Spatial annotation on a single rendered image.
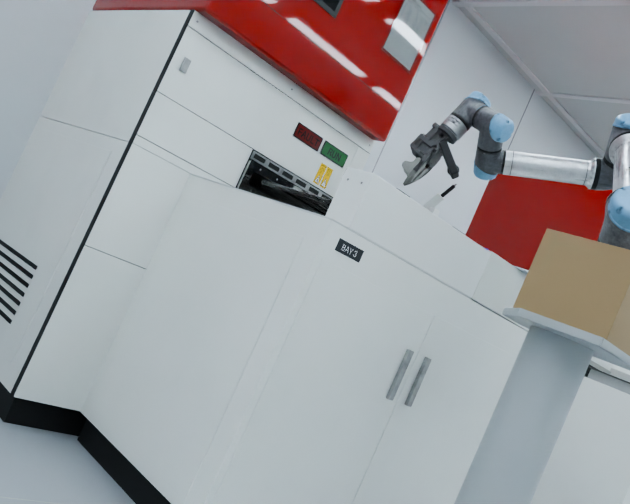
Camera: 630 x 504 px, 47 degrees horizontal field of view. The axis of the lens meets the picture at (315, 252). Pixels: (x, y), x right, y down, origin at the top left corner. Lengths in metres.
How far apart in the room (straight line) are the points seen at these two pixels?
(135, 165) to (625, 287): 1.27
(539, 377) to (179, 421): 0.86
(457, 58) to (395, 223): 3.44
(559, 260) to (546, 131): 4.30
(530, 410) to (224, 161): 1.10
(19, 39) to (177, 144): 1.51
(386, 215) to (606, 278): 0.52
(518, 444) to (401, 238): 0.56
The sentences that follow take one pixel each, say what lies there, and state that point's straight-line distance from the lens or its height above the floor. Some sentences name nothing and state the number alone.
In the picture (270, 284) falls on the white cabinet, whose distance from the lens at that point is 1.69.
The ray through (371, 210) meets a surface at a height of 0.88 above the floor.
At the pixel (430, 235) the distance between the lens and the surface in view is 1.88.
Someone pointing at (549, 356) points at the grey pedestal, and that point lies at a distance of 1.83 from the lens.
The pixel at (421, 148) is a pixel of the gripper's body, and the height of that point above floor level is 1.19.
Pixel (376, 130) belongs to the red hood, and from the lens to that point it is 2.49.
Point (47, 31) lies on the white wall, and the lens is 3.51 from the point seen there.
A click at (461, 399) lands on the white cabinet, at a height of 0.55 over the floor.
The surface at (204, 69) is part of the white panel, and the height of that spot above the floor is 1.10.
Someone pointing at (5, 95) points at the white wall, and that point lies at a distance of 3.46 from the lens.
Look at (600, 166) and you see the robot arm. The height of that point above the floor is 1.34.
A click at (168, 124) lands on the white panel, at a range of 2.08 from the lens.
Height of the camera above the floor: 0.65
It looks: 3 degrees up
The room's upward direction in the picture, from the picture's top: 24 degrees clockwise
